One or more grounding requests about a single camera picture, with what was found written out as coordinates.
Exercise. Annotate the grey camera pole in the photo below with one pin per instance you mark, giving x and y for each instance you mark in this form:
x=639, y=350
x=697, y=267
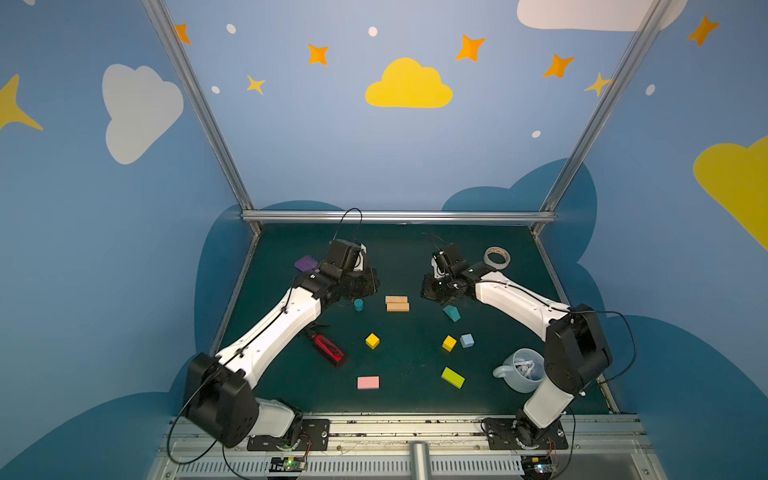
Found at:
x=420, y=461

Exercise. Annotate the right circuit board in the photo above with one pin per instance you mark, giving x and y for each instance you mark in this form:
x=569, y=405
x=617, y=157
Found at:
x=536, y=468

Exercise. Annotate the pink rectangular block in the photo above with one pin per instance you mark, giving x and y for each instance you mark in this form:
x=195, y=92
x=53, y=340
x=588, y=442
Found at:
x=368, y=382

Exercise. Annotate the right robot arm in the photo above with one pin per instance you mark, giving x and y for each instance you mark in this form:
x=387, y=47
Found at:
x=576, y=350

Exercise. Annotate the yellow cube block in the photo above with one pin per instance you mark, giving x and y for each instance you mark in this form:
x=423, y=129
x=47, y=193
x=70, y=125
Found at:
x=372, y=341
x=449, y=343

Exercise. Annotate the light blue mug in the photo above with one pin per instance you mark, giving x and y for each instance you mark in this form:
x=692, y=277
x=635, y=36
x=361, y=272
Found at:
x=522, y=371

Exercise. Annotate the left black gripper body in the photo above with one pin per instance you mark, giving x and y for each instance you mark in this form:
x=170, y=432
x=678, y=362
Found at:
x=361, y=282

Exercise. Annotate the circuit board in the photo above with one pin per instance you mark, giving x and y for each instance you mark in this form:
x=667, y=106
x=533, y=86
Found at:
x=536, y=468
x=293, y=465

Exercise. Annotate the yellow cube block right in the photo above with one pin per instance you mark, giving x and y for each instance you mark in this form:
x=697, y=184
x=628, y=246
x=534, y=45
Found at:
x=449, y=343

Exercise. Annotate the lime green rectangular block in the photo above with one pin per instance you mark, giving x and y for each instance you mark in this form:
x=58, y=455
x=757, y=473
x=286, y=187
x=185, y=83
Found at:
x=453, y=378

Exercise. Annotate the left circuit board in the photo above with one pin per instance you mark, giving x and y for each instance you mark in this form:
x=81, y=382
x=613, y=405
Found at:
x=293, y=465

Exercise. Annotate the teal house-shaped block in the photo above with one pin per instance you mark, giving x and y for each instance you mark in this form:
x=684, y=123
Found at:
x=452, y=312

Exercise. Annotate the aluminium cage frame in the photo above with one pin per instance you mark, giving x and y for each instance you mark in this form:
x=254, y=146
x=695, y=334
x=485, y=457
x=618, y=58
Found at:
x=645, y=35

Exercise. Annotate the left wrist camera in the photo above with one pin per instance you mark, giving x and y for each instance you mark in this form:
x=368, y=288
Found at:
x=346, y=255

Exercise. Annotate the yellow cube block left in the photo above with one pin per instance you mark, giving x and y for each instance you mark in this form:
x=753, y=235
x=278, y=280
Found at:
x=372, y=341

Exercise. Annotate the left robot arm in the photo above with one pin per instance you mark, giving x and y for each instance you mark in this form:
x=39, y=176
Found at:
x=218, y=394

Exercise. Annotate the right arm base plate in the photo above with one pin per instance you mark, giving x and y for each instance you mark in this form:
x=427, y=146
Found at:
x=511, y=434

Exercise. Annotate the light blue cube block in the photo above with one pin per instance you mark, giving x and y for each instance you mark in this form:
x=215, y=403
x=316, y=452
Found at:
x=466, y=340

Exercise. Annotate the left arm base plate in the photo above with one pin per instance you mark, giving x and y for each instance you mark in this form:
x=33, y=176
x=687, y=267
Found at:
x=312, y=432

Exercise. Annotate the white tape roll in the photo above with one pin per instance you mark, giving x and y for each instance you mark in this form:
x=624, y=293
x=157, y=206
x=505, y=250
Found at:
x=497, y=257

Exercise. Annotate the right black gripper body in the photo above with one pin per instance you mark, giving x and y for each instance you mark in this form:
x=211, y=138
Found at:
x=436, y=288

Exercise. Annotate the aluminium front rail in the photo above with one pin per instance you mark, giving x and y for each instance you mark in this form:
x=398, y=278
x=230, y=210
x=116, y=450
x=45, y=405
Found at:
x=377, y=446

